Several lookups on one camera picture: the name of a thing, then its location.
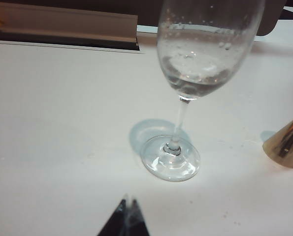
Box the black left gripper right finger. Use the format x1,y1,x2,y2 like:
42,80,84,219
130,199,152,236

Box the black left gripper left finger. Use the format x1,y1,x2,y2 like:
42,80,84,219
97,199,129,236

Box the gold double jigger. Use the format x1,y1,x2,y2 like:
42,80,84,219
262,113,293,169

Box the clear wine glass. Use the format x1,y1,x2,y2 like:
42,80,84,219
140,0,266,182

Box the wide brown desk divider panel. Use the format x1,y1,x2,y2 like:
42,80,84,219
0,0,289,37

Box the black desk cable tray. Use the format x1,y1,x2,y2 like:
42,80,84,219
0,30,146,54

